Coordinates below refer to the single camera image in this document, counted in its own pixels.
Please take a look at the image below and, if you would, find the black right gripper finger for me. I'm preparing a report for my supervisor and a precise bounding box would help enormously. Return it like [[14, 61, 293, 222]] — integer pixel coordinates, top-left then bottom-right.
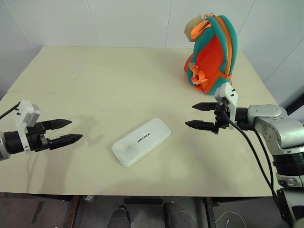
[[191, 102, 218, 113], [184, 120, 216, 132]]

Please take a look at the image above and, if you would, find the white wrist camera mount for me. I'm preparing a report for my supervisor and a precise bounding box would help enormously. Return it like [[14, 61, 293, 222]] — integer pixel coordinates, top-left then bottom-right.
[[214, 83, 238, 131], [13, 99, 41, 155]]

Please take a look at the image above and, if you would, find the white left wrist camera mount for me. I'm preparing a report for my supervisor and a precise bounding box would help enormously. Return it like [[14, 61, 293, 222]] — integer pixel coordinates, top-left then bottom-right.
[[13, 99, 41, 155]]

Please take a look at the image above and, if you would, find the white floor cable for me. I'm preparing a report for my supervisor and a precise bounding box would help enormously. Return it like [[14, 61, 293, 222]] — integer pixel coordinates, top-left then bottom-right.
[[217, 209, 246, 228]]

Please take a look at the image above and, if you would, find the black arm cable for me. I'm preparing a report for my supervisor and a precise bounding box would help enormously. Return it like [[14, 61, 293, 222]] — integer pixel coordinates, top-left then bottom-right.
[[222, 110, 280, 203], [0, 101, 20, 120]]

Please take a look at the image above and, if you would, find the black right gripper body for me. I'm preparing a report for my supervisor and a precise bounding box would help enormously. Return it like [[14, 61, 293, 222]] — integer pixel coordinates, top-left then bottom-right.
[[212, 99, 232, 135]]

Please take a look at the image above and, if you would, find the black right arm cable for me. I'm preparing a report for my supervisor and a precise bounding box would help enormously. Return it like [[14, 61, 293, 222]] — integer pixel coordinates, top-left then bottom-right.
[[222, 110, 280, 203]]

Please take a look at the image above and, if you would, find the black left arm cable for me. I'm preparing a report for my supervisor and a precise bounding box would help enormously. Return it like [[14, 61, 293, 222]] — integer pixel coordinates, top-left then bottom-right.
[[0, 101, 20, 120]]

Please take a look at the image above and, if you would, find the teal and orange backpack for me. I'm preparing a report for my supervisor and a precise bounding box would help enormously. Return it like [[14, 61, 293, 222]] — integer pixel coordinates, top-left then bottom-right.
[[183, 14, 238, 96]]

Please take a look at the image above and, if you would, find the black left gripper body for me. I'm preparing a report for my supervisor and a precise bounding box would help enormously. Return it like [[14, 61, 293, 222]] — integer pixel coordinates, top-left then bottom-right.
[[26, 121, 52, 153]]

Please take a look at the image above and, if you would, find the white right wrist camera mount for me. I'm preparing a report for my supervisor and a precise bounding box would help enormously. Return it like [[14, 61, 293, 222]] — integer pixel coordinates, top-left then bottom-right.
[[214, 83, 238, 131]]

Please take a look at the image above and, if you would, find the beige plush ball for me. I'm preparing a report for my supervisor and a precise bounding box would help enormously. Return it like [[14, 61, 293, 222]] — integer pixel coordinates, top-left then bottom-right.
[[183, 15, 205, 43]]

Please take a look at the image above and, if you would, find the dark rounded shape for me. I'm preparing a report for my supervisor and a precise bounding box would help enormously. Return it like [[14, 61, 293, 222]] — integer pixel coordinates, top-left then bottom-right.
[[107, 205, 132, 228]]

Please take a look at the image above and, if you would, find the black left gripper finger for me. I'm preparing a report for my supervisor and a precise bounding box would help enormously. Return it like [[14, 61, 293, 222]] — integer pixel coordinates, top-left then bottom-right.
[[48, 133, 84, 151], [45, 118, 73, 132]]

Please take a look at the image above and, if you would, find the white rectangular case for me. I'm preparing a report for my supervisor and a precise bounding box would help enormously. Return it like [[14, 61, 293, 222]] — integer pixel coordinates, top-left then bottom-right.
[[111, 117, 172, 169]]

